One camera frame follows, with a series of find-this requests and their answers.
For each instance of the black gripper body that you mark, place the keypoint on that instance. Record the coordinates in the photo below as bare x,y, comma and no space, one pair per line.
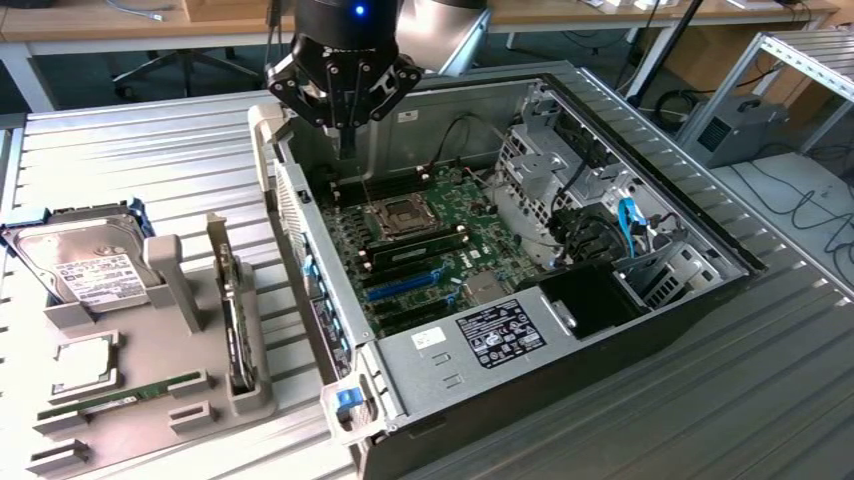
348,30

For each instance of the black graphics card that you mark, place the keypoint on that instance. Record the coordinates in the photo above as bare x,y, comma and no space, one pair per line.
235,320

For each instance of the black office chair base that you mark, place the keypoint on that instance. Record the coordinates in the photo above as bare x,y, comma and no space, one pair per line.
190,57

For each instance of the brown cardboard box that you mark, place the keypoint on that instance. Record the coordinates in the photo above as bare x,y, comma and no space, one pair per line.
227,10

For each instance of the metal CPU socket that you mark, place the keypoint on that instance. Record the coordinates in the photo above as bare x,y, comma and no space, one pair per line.
401,215

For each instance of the hard disk drive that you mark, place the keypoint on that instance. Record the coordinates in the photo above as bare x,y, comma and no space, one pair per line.
138,210

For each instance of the green motherboard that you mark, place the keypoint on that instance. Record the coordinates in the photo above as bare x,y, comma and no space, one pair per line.
497,240

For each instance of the dark RAM stick with label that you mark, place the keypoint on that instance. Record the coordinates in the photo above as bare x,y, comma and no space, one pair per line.
408,256

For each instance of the silver drive cage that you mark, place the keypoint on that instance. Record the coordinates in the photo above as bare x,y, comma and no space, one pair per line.
604,182

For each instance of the silver chipset heat sink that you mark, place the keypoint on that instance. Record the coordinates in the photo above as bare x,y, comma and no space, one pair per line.
489,290

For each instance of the black expansion slot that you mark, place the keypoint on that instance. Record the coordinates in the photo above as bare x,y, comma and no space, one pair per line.
408,307

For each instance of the silver hard disk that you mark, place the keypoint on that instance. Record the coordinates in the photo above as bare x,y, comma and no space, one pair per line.
74,260

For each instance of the grey cabinet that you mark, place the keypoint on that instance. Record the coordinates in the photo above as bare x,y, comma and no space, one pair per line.
741,135

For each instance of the silver power supply unit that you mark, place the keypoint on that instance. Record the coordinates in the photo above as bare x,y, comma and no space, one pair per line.
428,370

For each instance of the grey parts rack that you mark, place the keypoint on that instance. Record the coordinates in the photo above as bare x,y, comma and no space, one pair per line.
154,380

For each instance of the blue case latch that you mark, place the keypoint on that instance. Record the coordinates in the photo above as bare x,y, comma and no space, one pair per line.
349,398

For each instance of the silver CPU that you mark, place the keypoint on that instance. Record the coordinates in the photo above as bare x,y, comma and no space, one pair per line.
83,365

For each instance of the green RAM stick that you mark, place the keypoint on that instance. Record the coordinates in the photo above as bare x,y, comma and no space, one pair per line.
114,400

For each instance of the open black PC case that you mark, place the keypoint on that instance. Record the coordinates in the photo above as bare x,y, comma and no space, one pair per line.
668,360

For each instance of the wooden desk white frame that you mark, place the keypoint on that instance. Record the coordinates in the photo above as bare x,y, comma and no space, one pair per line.
735,16
67,22

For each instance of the aluminium frame rack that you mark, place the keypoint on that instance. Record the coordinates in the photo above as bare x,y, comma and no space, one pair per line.
817,57

